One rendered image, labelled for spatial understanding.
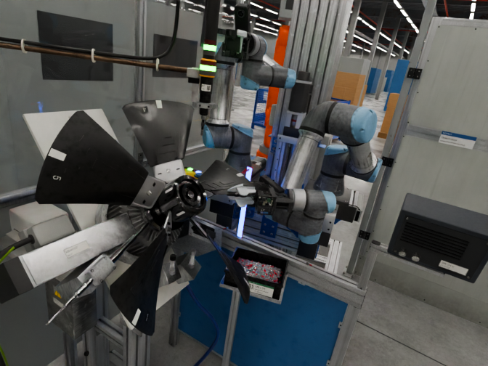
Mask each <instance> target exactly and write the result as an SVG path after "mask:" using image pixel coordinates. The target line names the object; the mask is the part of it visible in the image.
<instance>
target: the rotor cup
mask: <svg viewBox="0 0 488 366"><path fill-rule="evenodd" d="M170 188H172V190H171V191H169V192H167V193H166V190H168V189H170ZM189 191H192V192H193V193H194V197H193V198H190V197H189V195H188V192H189ZM206 204H207V196H206V191H205V190H204V188H203V186H202V184H201V183H200V182H199V181H198V180H197V179H196V178H195V177H193V176H190V175H181V176H179V177H177V178H175V179H174V180H172V181H171V182H169V183H168V184H166V185H165V187H164V188H163V190H162V192H161V194H160V195H159V197H158V199H157V200H156V202H155V204H154V206H153V207H152V208H151V209H148V208H144V210H145V214H146V217H147V218H148V220H149V221H150V223H151V224H152V225H153V226H154V227H156V228H157V229H159V230H160V227H161V225H163V223H164V220H165V218H166V214H167V213H168V210H170V212H171V221H172V229H171V231H174V230H176V229H178V228H180V227H181V226H182V225H183V224H184V222H185V221H186V220H188V219H190V218H192V217H194V216H197V215H198V214H200V213H202V212H203V211H204V209H205V208H206ZM182 211H183V212H185V213H183V214H182V215H180V216H177V214H179V213H181V212H182Z"/></svg>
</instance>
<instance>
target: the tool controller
mask: <svg viewBox="0 0 488 366"><path fill-rule="evenodd" d="M387 252H388V253H391V254H394V255H396V256H399V257H402V258H404V259H407V260H410V261H413V262H415V263H418V264H421V265H423V266H426V267H429V268H432V269H435V270H437V271H440V272H443V273H445V274H448V275H451V276H453V277H457V278H459V279H461V280H465V281H467V282H471V283H475V281H476V280H477V278H478V277H479V275H480V274H481V271H482V270H483V268H484V267H485V265H486V264H487V262H488V215H486V214H482V213H478V212H475V211H471V210H468V209H465V208H461V207H457V206H453V205H450V204H447V203H443V202H439V201H437V200H432V199H429V198H425V197H422V196H419V195H414V194H411V193H407V194H406V196H405V199H404V202H403V204H402V208H401V211H400V213H399V217H398V219H397V221H396V225H395V228H394V231H393V233H392V236H391V240H390V243H389V246H388V249H387Z"/></svg>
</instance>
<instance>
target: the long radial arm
mask: <svg viewBox="0 0 488 366"><path fill-rule="evenodd" d="M135 233H136V231H135V229H134V227H133V225H131V221H130V220H129V217H128V214H127V213H123V214H121V215H119V216H116V217H114V218H111V219H108V220H107V221H104V222H102V223H99V224H96V225H94V226H92V227H89V228H87V229H84V230H82V231H80V232H77V233H75V234H72V235H69V236H67V237H64V238H63V239H60V240H57V241H55V242H53V243H50V244H48V245H45V246H43V247H40V248H37V249H36V250H33V251H31V252H28V253H25V254H23V255H21V256H18V257H19V259H20V260H21V262H22V264H23V266H24V268H25V271H26V272H27V274H28V276H29V278H30V281H31V282H32V284H33V287H34V288H36V287H38V286H40V285H42V284H44V283H46V282H48V281H50V280H52V279H54V278H56V277H58V276H60V275H62V274H64V273H66V272H68V271H70V270H72V269H74V268H76V267H78V266H80V265H82V264H84V263H86V262H88V261H90V260H92V259H94V258H96V257H97V256H98V255H100V254H101V253H104V252H107V251H109V250H111V249H113V248H115V247H117V246H119V245H121V244H123V243H125V242H126V241H127V240H128V239H129V238H130V237H131V236H132V235H134V234H135Z"/></svg>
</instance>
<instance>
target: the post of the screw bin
mask: <svg viewBox="0 0 488 366"><path fill-rule="evenodd" d="M240 296H241V294H240V293H239V292H237V291H233V292H232V301H231V306H230V311H229V320H228V326H227V334H226V339H225V345H224V353H223V359H222V364H221V366H229V363H230V358H231V353H232V345H233V340H234V335H235V327H236V322H237V314H238V309H239V305H240Z"/></svg>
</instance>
